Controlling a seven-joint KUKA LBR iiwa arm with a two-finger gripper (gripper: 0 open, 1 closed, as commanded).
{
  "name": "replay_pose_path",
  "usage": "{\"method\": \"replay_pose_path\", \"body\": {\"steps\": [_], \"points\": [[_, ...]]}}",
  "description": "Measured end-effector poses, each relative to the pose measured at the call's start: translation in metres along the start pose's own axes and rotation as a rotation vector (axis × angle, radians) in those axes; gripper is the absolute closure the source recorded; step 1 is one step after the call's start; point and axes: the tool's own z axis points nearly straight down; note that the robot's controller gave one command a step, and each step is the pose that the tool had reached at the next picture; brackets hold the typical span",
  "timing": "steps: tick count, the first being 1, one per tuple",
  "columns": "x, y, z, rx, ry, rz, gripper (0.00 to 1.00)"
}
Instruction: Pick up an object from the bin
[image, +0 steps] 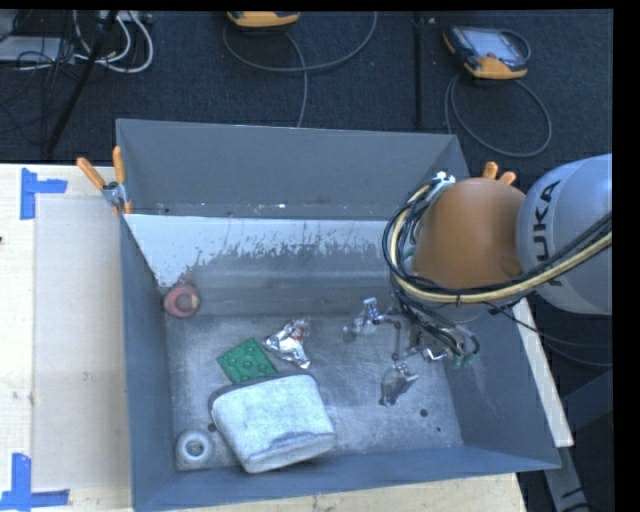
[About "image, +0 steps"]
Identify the crumpled silver foil packet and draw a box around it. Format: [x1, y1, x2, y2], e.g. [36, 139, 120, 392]
[263, 316, 313, 371]

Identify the pale flat board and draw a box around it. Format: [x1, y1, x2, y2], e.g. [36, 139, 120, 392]
[31, 192, 132, 494]

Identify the dark green flat block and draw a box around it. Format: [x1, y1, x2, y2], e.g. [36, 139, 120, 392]
[216, 337, 280, 385]

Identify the grey metal bin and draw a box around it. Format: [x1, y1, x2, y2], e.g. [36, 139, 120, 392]
[114, 118, 563, 512]

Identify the red round toy fruit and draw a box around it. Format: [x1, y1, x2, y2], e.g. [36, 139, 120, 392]
[163, 282, 202, 319]

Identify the white ring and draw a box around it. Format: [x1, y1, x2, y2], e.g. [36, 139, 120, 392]
[175, 429, 215, 465]

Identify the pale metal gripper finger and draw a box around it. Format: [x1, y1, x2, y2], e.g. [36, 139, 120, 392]
[378, 361, 420, 407]
[342, 296, 389, 344]

